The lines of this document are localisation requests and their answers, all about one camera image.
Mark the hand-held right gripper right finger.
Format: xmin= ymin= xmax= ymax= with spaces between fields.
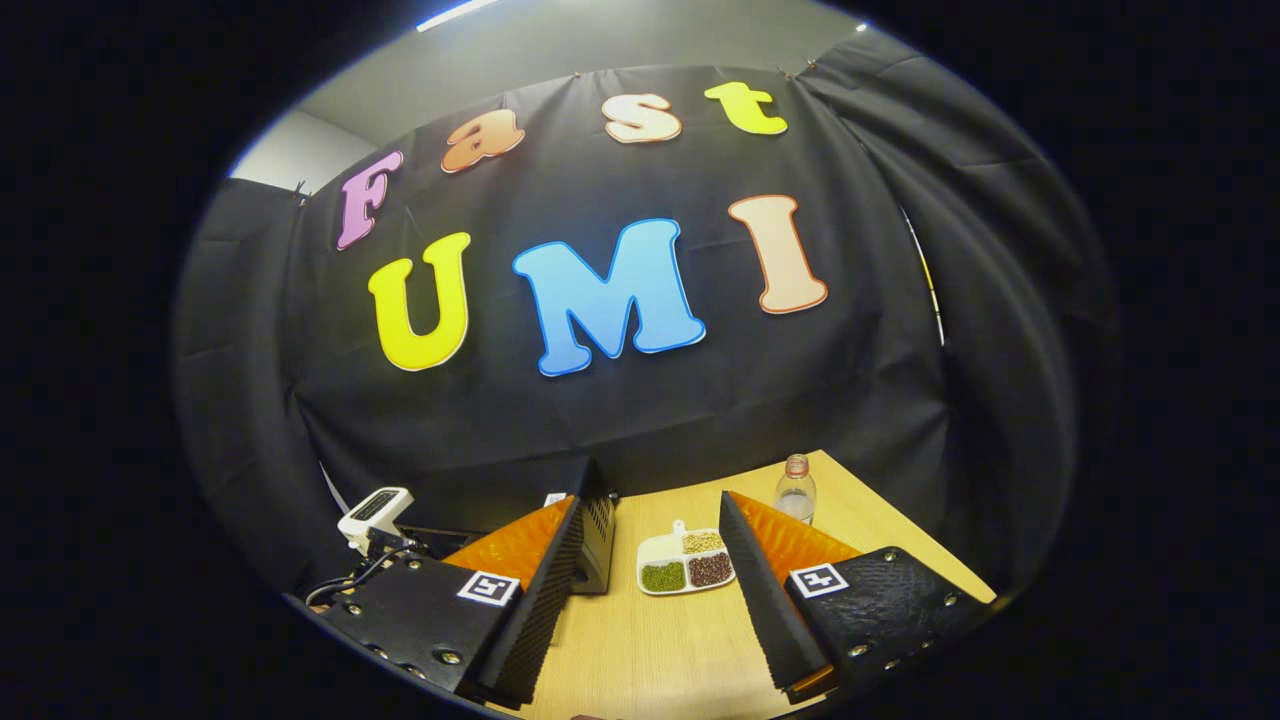
xmin=718 ymin=489 xmax=999 ymax=703

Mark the white toaster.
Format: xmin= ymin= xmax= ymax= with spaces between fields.
xmin=337 ymin=486 xmax=415 ymax=554

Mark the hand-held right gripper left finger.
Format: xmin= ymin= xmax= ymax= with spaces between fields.
xmin=318 ymin=496 xmax=586 ymax=709

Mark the black cable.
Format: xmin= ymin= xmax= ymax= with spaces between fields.
xmin=305 ymin=545 xmax=416 ymax=608

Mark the black backdrop cloth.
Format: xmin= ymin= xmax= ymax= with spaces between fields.
xmin=175 ymin=30 xmax=1121 ymax=601

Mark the black electric oven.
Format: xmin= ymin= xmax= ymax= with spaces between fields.
xmin=430 ymin=456 xmax=619 ymax=596

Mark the clear plastic bottle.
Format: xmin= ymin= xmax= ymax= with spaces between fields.
xmin=775 ymin=453 xmax=818 ymax=526

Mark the white divided bean dish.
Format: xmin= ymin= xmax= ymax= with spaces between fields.
xmin=636 ymin=520 xmax=738 ymax=597

